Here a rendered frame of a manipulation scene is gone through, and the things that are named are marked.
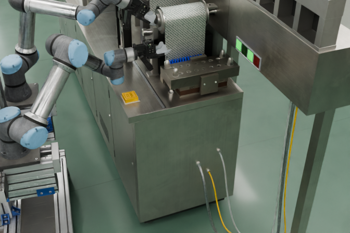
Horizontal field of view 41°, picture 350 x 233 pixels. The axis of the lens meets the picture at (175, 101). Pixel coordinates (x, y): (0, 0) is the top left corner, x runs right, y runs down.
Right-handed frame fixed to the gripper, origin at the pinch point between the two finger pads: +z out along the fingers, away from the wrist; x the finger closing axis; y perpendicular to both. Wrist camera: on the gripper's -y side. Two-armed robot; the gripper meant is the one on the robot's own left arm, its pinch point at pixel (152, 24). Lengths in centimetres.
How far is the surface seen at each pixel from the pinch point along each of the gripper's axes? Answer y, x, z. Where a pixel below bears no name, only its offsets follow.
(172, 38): 0.1, -6.7, 11.0
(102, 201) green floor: -118, 4, 50
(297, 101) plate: 19, -83, 32
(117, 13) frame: -11.5, 36.4, -2.2
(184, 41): 2.5, -6.7, 18.5
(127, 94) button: -36.7, -15.6, 3.6
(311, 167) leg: -5, -83, 72
